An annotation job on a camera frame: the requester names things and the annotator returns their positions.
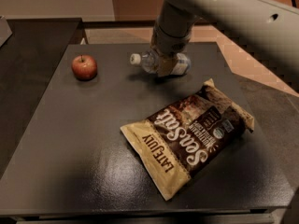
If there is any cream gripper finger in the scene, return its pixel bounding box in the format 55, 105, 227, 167
157, 55, 178, 77

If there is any clear plastic water bottle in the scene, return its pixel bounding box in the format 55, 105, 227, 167
130, 49, 191, 76

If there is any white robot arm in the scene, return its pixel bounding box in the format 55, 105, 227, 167
151, 0, 299, 91

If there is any brown tortilla chips bag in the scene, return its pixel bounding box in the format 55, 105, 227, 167
121, 79, 254, 201

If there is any red apple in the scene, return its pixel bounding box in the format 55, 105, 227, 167
71, 55, 97, 80

